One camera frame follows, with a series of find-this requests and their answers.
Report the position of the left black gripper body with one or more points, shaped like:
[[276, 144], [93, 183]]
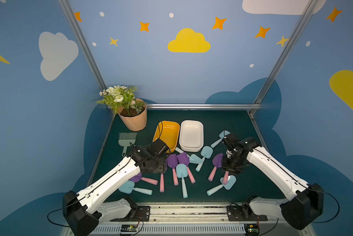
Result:
[[157, 166]]

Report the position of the blue round shovel centre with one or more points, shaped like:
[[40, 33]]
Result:
[[182, 173]]

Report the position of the blue shovel under purple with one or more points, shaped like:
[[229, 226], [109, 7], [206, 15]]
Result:
[[194, 159]]

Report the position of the purple square shovel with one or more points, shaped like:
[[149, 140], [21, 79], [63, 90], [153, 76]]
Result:
[[225, 178], [162, 181], [184, 159], [172, 162]]

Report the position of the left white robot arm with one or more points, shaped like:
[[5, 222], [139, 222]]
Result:
[[86, 209]]

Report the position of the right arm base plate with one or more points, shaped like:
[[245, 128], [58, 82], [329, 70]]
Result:
[[243, 213]]

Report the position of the purple pointed shovel pink handle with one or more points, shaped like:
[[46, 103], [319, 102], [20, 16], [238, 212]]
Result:
[[139, 177]]

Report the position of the blue pointed shovel front right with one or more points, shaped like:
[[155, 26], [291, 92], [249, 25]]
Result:
[[230, 183]]

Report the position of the green toy rake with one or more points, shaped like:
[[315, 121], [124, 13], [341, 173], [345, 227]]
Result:
[[126, 140]]

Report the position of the blue shovel far right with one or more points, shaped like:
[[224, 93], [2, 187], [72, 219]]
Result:
[[221, 137]]

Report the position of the blue shovel front left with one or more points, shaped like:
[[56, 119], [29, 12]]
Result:
[[129, 186]]

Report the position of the white plastic storage box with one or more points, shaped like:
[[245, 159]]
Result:
[[191, 138]]

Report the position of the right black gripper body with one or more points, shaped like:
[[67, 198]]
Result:
[[231, 166]]

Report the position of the yellow plastic storage box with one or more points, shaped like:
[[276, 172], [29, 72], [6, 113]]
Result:
[[168, 132]]

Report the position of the circuit board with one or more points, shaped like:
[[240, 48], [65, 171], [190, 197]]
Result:
[[128, 229], [251, 229]]

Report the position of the left circuit board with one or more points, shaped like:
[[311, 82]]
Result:
[[128, 229]]

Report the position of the potted artificial flower plant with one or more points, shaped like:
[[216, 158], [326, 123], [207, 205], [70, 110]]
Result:
[[123, 102]]

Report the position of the right circuit board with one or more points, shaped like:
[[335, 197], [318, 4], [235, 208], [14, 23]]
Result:
[[251, 229]]

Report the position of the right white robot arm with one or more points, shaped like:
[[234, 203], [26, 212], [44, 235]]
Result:
[[302, 202]]

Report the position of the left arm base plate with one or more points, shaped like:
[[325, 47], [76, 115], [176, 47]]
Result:
[[142, 212]]

